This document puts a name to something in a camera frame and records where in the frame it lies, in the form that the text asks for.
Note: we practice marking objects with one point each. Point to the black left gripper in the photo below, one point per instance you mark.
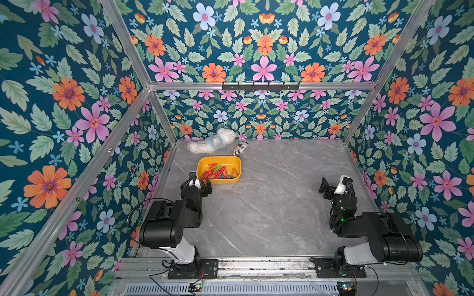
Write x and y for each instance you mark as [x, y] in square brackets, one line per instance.
[203, 192]

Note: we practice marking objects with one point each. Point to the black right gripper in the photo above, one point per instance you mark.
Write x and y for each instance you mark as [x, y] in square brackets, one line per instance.
[329, 189]

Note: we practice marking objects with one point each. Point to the yellow plastic storage box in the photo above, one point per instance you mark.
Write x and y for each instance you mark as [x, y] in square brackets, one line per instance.
[220, 170]

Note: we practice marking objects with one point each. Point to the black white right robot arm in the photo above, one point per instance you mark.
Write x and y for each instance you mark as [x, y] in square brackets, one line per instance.
[387, 237]

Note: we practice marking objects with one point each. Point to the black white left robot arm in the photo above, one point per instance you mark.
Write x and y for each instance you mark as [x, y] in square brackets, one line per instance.
[165, 222]

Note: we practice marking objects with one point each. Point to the newspaper print pouch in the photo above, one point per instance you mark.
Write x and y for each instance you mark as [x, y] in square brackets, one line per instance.
[240, 148]

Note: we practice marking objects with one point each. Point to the white plush teddy bear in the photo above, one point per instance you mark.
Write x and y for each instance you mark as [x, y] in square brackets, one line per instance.
[218, 141]

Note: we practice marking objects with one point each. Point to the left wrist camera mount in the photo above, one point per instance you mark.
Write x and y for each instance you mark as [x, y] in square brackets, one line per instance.
[196, 182]

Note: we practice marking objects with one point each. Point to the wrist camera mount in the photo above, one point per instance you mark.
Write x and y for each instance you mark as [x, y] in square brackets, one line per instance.
[196, 182]
[344, 186]

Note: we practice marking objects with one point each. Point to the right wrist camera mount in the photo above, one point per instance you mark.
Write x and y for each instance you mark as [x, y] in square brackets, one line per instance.
[344, 186]

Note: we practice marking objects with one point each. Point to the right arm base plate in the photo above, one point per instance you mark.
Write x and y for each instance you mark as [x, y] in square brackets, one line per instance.
[339, 268]

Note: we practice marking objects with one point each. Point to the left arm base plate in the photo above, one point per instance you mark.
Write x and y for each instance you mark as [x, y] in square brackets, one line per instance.
[199, 269]

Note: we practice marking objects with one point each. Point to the aluminium front mounting rail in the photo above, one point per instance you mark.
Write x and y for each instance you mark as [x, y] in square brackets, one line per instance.
[267, 276]

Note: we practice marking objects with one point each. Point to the black wall hook rail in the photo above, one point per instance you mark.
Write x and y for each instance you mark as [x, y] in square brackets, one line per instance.
[265, 86]

